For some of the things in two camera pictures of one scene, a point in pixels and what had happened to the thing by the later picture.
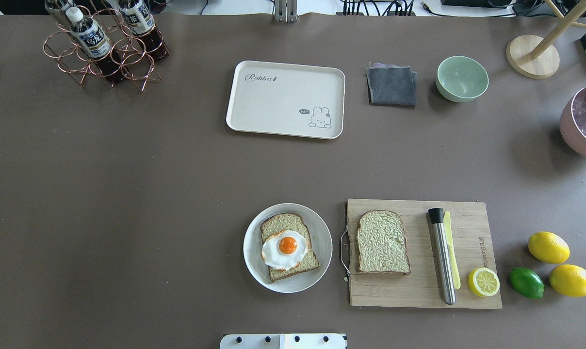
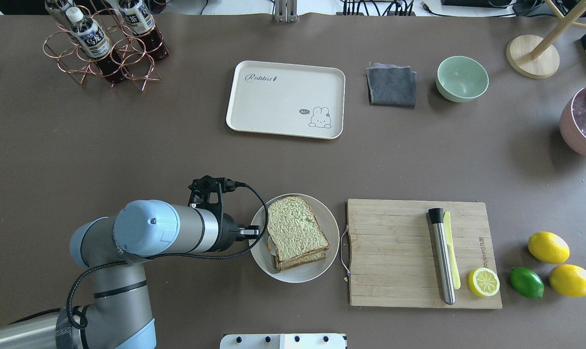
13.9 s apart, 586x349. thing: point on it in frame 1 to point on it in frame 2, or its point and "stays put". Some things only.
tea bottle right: (138, 16) stays put
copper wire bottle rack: (97, 41) stays put
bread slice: (274, 223) to (282, 265)
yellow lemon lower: (572, 280) stays put
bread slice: (381, 245) to (293, 229)
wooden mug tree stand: (535, 56) stays put
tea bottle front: (93, 42) stays put
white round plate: (321, 242) to (263, 259)
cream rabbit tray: (289, 100) stays put
